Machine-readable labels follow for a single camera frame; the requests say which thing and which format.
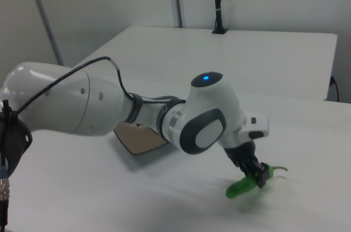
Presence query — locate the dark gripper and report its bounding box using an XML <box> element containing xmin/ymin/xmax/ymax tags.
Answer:
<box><xmin>224</xmin><ymin>140</ymin><xmax>270</xmax><ymax>189</ymax></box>

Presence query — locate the green chili pepper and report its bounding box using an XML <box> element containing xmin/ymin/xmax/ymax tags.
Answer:
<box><xmin>225</xmin><ymin>164</ymin><xmax>289</xmax><ymax>199</ymax></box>

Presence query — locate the brown square ceramic plate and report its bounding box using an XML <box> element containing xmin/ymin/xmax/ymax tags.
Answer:
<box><xmin>113</xmin><ymin>121</ymin><xmax>168</xmax><ymax>157</ymax></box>

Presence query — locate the black wall power cable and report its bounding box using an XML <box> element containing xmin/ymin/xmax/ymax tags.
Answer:
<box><xmin>330</xmin><ymin>75</ymin><xmax>340</xmax><ymax>103</ymax></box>

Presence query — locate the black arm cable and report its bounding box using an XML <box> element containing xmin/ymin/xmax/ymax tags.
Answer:
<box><xmin>15</xmin><ymin>56</ymin><xmax>187</xmax><ymax>115</ymax></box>

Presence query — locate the black base connector mount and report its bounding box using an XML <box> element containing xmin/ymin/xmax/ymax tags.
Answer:
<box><xmin>0</xmin><ymin>99</ymin><xmax>34</xmax><ymax>178</ymax></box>

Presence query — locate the metal plug with cable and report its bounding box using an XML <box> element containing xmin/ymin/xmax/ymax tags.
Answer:
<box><xmin>0</xmin><ymin>163</ymin><xmax>12</xmax><ymax>232</ymax></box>

